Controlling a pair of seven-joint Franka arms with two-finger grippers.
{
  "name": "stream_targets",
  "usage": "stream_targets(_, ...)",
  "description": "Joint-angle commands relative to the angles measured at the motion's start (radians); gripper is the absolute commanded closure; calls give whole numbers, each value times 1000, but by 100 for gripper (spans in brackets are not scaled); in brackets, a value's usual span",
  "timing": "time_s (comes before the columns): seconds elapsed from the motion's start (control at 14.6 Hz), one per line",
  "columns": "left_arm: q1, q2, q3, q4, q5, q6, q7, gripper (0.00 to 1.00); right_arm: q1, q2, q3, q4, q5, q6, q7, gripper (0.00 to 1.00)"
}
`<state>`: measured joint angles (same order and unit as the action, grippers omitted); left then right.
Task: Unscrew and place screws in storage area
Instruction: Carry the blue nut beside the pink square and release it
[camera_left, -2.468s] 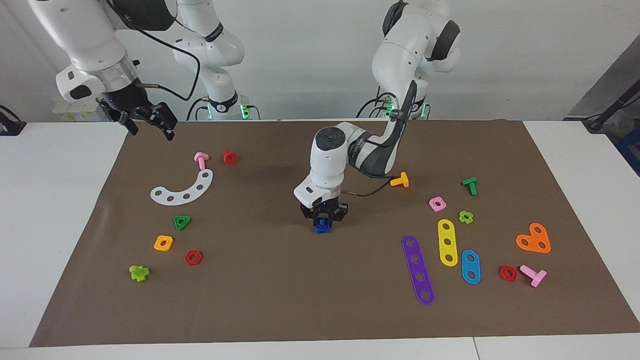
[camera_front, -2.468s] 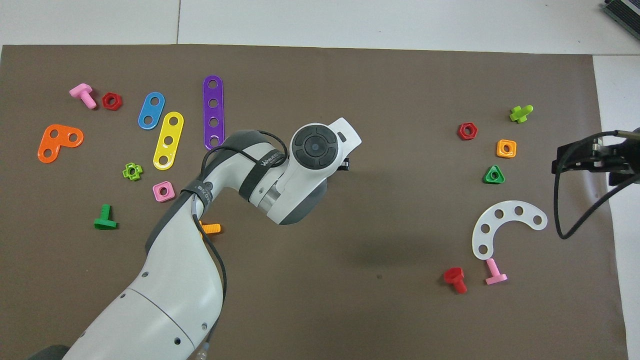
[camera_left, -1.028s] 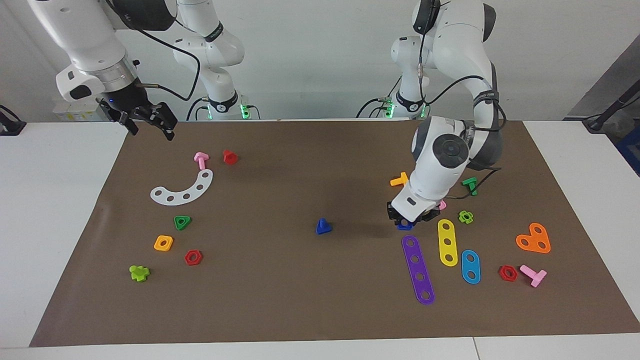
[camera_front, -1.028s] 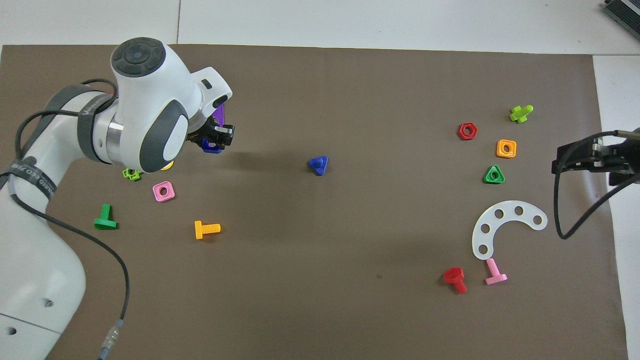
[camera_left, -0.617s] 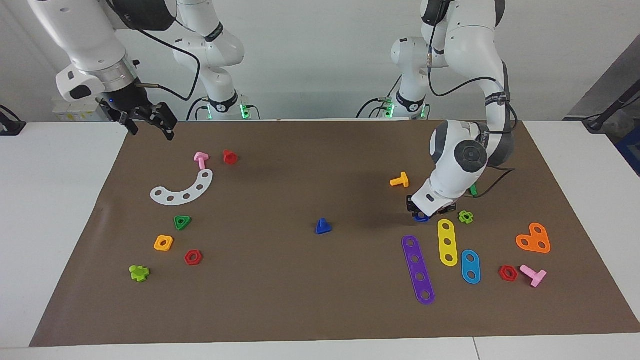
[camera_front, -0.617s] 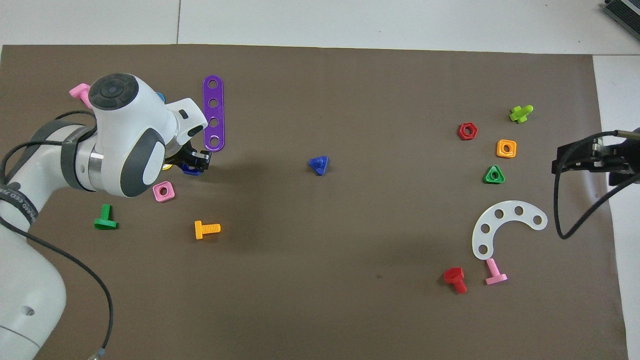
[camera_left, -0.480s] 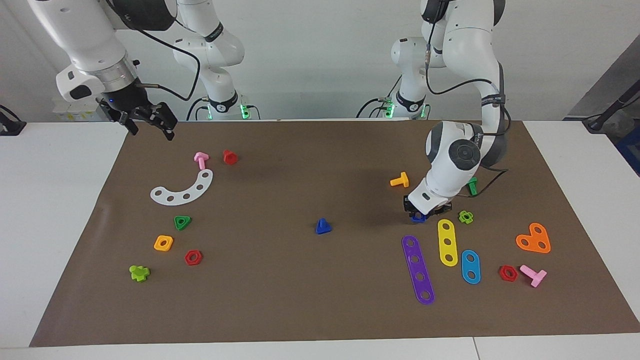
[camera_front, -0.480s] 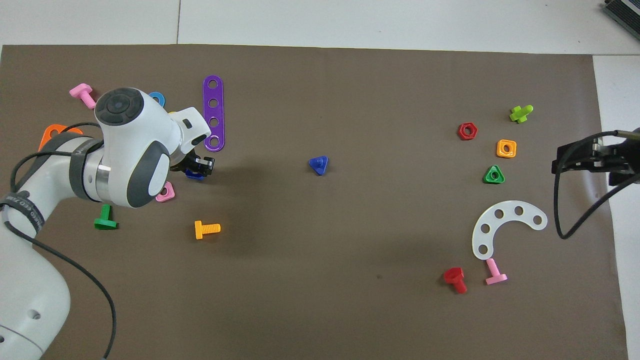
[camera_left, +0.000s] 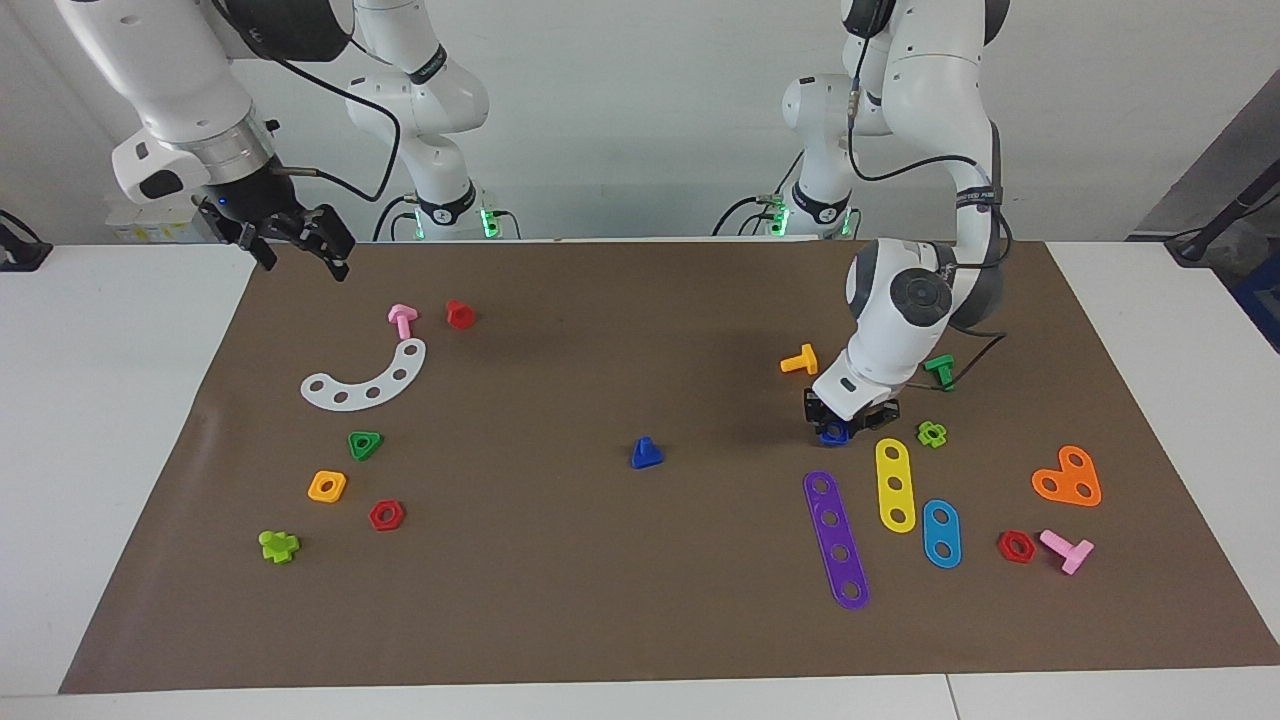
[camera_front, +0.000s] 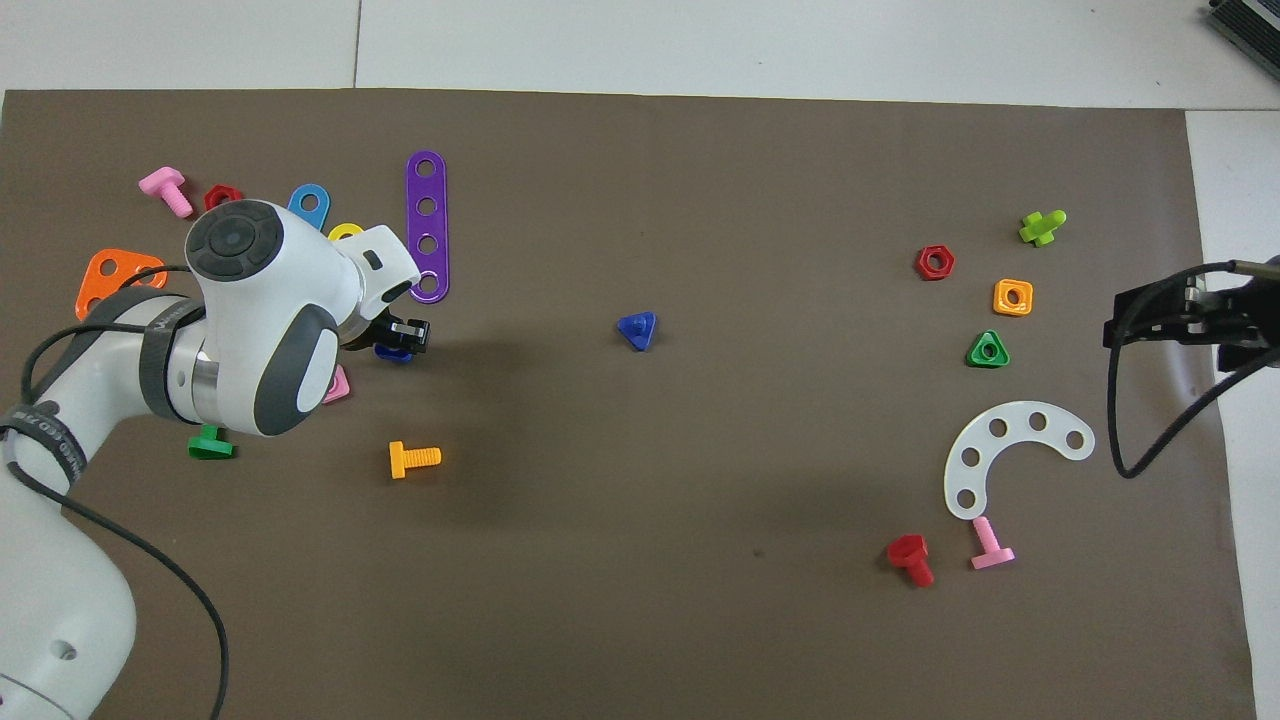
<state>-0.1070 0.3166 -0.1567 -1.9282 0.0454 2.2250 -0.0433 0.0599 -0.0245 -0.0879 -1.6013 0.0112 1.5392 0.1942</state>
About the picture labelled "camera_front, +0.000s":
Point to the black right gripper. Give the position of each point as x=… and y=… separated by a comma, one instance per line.
x=1240, y=315

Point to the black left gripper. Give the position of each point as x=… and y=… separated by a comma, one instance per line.
x=368, y=332

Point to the blue square plastic nut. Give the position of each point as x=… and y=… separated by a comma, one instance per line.
x=393, y=354

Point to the blue triangle-head plastic bolt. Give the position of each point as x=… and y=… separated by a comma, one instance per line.
x=640, y=333

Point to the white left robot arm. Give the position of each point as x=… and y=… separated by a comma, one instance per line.
x=250, y=300

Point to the pink square plastic nut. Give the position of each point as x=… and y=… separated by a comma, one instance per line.
x=340, y=388

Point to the orange plastic bolt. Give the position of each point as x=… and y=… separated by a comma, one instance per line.
x=405, y=460

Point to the yellow three-hole plate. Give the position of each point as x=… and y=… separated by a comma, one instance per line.
x=345, y=228

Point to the purple four-hole plate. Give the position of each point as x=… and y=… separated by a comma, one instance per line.
x=427, y=187

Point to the blue two-hole plate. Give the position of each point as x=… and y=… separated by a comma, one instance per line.
x=324, y=205

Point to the orange square plastic nut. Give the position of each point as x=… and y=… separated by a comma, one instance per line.
x=1013, y=311

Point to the lime cross-head plastic bolt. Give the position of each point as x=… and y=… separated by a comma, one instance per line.
x=1040, y=230

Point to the white curved five-hole plate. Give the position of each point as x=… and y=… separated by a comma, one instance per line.
x=1018, y=422

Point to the green triangle plastic nut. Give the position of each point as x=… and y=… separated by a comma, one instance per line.
x=989, y=363

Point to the green plastic bolt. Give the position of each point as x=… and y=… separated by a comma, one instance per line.
x=210, y=448

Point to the red hexagon plastic nut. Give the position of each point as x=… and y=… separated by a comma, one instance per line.
x=921, y=263
x=215, y=193

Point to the pink plastic bolt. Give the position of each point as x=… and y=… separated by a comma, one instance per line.
x=990, y=545
x=165, y=183

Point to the orange heart-shaped plate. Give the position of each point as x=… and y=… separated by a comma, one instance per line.
x=129, y=270

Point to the black device corner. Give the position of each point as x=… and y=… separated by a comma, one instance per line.
x=1250, y=22

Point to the red plastic bolt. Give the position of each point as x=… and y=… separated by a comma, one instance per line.
x=908, y=550

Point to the brown table mat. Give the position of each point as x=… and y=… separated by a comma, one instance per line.
x=700, y=600

